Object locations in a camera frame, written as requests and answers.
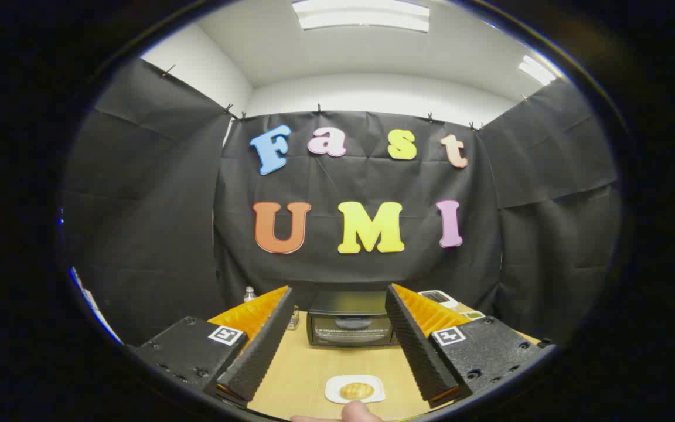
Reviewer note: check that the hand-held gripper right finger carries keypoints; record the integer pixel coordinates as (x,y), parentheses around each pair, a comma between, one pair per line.
(419,351)

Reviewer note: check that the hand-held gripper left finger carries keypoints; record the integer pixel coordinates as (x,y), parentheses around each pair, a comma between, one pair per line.
(258,351)

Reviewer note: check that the golden bread roll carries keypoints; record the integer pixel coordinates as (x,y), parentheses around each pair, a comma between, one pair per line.
(357,391)

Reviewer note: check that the black toaster oven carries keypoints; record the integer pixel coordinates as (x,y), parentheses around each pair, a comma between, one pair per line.
(343,303)

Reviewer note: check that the white pop-up toaster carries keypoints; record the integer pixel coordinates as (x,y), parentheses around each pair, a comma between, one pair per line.
(440,298)

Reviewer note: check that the green label plastic bottle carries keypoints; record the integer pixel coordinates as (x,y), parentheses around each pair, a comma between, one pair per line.
(249,295)

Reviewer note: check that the white snack tray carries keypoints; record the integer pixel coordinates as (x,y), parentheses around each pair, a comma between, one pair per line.
(473,315)

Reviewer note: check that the white square plate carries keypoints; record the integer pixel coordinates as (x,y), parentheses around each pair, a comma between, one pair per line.
(333,394)

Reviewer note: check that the black backdrop cloth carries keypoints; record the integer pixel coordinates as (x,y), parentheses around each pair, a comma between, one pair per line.
(361,181)

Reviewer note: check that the small ceiling light panel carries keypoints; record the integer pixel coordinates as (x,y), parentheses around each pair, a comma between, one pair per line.
(537,70)

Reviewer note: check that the long ceiling light panel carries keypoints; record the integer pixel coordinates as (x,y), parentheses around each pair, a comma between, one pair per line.
(361,14)

